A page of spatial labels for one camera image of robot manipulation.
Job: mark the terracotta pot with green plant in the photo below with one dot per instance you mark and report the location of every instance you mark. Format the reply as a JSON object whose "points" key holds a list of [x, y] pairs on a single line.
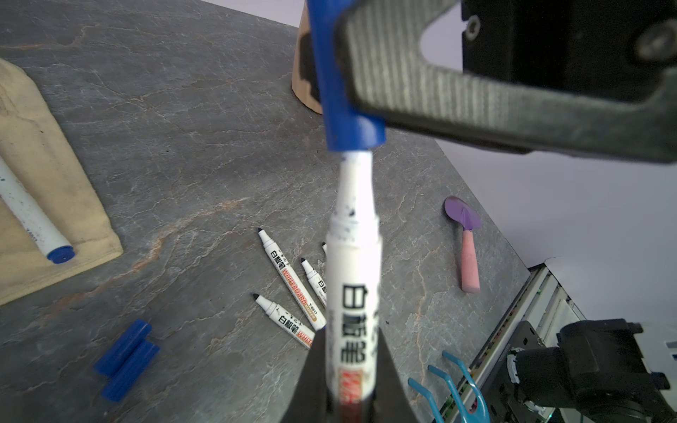
{"points": [[301, 88]]}

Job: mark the cream work glove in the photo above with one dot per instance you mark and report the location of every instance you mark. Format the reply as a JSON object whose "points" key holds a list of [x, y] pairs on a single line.
{"points": [[35, 149]]}

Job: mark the purple pink small shovel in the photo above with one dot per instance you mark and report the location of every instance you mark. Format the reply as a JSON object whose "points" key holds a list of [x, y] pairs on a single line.
{"points": [[459, 211]]}

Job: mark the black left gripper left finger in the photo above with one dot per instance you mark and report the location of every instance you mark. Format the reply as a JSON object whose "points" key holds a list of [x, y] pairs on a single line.
{"points": [[309, 402]]}

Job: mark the blue pen cap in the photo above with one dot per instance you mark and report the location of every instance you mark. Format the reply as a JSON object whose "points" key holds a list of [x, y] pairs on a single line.
{"points": [[114, 359], [346, 129], [121, 383]]}

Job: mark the white whiteboard marker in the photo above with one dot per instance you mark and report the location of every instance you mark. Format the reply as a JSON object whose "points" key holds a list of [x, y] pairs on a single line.
{"points": [[292, 281], [353, 275], [315, 280], [286, 321], [31, 217]]}

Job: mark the aluminium front rail base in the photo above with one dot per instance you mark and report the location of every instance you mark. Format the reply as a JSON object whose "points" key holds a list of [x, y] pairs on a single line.
{"points": [[533, 320]]}

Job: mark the teal fork yellow handle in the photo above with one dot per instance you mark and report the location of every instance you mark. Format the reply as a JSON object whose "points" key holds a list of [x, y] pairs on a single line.
{"points": [[480, 413]]}

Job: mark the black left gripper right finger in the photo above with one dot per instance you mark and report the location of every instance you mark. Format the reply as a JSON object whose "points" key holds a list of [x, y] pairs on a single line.
{"points": [[390, 402]]}

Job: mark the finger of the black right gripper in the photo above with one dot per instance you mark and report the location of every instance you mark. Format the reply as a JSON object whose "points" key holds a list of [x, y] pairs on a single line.
{"points": [[307, 64]]}

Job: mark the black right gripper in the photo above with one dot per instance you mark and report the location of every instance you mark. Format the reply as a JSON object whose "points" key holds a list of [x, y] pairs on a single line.
{"points": [[614, 50]]}

